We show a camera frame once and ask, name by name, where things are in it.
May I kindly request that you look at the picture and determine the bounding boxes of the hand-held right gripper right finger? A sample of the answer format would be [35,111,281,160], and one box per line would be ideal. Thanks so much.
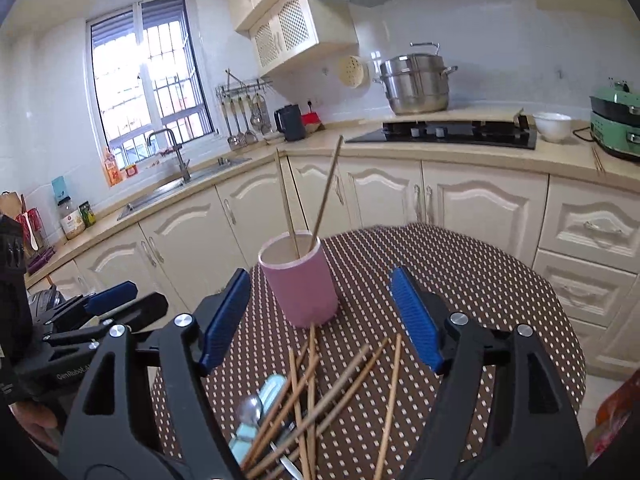
[388,266,589,480]

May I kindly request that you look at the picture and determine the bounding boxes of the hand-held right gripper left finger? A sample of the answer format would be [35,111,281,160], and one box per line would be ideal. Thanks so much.
[59,268,252,480]

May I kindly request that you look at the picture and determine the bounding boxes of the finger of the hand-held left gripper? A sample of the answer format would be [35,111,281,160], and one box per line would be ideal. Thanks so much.
[34,281,139,330]
[44,292,169,350]

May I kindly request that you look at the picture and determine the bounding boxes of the light blue knife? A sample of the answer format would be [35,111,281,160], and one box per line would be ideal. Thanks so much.
[228,374,289,463]

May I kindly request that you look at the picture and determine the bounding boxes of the pink utensil cup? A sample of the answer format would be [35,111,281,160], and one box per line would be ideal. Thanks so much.
[257,230,341,330]

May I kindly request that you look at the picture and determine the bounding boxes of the stainless steel spoon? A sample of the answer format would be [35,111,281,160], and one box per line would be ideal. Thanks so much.
[236,394,303,480]

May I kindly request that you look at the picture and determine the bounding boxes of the bunch of wooden chopsticks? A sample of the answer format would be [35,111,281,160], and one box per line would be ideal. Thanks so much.
[240,322,404,480]

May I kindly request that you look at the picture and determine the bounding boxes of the light bamboo chopstick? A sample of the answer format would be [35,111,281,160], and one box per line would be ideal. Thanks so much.
[274,148,301,260]

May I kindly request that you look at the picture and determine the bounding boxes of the red and white utensils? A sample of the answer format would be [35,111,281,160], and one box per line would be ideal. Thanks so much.
[16,207,44,252]

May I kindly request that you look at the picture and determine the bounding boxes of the person's left hand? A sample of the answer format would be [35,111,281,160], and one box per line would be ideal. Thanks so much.
[11,401,69,452]

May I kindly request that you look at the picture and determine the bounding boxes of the clear storage jar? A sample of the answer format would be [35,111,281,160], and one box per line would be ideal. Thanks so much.
[58,198,87,240]

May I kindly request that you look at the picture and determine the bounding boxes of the wooden cutting board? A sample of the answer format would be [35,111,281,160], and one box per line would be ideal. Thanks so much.
[0,190,24,222]

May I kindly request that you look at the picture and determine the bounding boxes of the stainless steel sink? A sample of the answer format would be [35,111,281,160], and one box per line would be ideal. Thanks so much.
[117,156,252,221]

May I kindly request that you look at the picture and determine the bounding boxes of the orange dish soap bottle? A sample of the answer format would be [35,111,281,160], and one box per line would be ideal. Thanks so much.
[102,146,124,187]

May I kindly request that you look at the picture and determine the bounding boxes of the cream kitchen base cabinets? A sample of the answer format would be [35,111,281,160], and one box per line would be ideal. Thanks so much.
[25,152,640,383]

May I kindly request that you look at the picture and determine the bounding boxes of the metal sink faucet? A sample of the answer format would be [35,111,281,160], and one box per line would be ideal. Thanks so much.
[148,128,193,185]

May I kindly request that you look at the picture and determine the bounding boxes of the black gas stove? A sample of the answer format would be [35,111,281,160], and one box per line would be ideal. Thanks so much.
[344,118,539,150]

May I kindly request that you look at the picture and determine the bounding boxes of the black electric kettle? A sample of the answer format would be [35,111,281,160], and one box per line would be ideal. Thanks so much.
[273,104,307,142]

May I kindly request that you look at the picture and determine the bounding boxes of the hanging utensil rack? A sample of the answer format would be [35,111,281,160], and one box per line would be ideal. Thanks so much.
[215,68,274,149]

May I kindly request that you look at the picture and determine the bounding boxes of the orange plastic bag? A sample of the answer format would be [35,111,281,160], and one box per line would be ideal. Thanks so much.
[582,372,636,466]

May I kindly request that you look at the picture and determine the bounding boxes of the barred kitchen window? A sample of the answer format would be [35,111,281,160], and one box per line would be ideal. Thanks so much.
[89,0,217,162]

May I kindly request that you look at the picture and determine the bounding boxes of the stainless steel steamer pot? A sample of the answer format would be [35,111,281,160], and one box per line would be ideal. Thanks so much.
[372,41,459,116]

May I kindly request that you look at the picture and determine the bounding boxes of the white bowl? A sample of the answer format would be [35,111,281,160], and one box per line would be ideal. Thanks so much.
[532,112,573,143]

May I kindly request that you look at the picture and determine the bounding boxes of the round bamboo trivet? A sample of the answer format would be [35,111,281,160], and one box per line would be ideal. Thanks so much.
[338,55,370,90]

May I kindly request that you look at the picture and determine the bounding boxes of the green dish rack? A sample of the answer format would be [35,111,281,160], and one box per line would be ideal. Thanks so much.
[589,79,640,162]

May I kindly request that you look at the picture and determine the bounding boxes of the cream lattice wall cabinet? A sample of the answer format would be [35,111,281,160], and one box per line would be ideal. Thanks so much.
[248,0,359,76]

